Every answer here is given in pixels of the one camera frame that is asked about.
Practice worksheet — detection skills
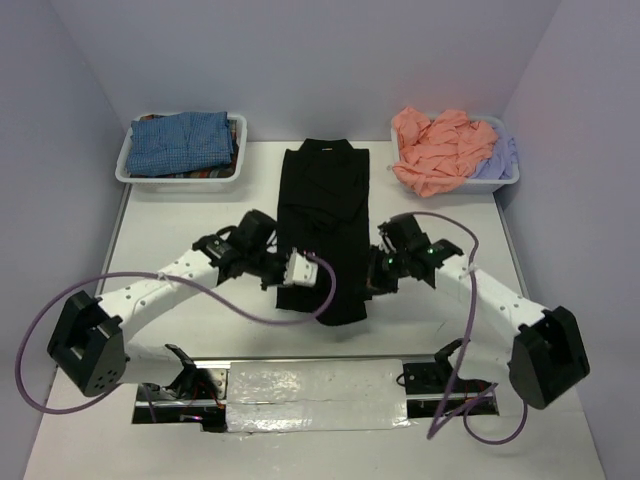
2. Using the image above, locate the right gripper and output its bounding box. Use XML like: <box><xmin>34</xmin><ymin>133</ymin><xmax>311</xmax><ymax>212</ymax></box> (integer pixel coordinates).
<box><xmin>354</xmin><ymin>243</ymin><xmax>410</xmax><ymax>296</ymax></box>

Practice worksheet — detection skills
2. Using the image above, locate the black long sleeve shirt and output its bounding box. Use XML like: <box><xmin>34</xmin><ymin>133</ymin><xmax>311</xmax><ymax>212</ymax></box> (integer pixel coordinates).
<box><xmin>276</xmin><ymin>139</ymin><xmax>370</xmax><ymax>327</ymax></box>

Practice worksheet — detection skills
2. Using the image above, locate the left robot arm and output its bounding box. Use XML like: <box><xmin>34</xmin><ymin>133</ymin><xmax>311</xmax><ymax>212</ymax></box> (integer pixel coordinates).
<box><xmin>47</xmin><ymin>210</ymin><xmax>306</xmax><ymax>399</ymax></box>

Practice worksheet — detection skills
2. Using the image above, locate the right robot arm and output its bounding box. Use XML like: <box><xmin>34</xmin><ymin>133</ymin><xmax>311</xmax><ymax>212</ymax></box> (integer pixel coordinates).
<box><xmin>368</xmin><ymin>212</ymin><xmax>591</xmax><ymax>410</ymax></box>

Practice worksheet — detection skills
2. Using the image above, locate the right white plastic basket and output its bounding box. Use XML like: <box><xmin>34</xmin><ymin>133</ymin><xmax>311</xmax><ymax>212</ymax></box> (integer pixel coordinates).
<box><xmin>390</xmin><ymin>115</ymin><xmax>520</xmax><ymax>194</ymax></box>

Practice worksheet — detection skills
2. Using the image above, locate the white plastic basket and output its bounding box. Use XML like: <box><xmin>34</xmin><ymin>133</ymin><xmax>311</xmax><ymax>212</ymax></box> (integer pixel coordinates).
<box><xmin>115</xmin><ymin>113</ymin><xmax>248</xmax><ymax>194</ymax></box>
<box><xmin>390</xmin><ymin>115</ymin><xmax>520</xmax><ymax>194</ymax></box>

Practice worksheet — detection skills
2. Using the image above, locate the orange pink shirt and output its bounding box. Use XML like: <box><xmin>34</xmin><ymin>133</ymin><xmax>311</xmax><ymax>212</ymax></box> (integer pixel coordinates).
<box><xmin>392</xmin><ymin>107</ymin><xmax>499</xmax><ymax>198</ymax></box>

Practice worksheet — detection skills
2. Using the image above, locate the blue checkered folded shirt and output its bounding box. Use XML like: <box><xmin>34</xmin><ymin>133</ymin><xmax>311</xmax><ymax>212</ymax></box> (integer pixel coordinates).
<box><xmin>123</xmin><ymin>110</ymin><xmax>234</xmax><ymax>178</ymax></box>

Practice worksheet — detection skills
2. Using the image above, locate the left white plastic basket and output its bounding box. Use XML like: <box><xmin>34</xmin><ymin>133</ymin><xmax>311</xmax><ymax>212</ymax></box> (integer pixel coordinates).
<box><xmin>115</xmin><ymin>113</ymin><xmax>248</xmax><ymax>194</ymax></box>

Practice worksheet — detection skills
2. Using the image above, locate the lavender shirt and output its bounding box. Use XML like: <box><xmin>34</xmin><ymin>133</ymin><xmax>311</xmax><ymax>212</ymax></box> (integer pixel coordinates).
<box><xmin>471</xmin><ymin>126</ymin><xmax>519</xmax><ymax>181</ymax></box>

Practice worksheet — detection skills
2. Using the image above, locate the silver foil tape cover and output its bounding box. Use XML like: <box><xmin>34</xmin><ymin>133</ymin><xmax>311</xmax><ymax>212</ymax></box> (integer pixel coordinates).
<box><xmin>225</xmin><ymin>359</ymin><xmax>410</xmax><ymax>433</ymax></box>

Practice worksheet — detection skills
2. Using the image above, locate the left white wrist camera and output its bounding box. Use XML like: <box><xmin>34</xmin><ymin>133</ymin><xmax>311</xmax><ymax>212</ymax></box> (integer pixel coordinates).
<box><xmin>283</xmin><ymin>250</ymin><xmax>318</xmax><ymax>288</ymax></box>

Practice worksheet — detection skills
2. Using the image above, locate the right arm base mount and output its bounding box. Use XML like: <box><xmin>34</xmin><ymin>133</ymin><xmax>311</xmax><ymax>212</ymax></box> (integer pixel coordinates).
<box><xmin>396</xmin><ymin>339</ymin><xmax>490</xmax><ymax>419</ymax></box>

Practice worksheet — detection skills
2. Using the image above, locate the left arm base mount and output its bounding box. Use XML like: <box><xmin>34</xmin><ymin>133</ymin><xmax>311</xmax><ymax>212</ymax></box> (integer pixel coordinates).
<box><xmin>132</xmin><ymin>344</ymin><xmax>230</xmax><ymax>433</ymax></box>

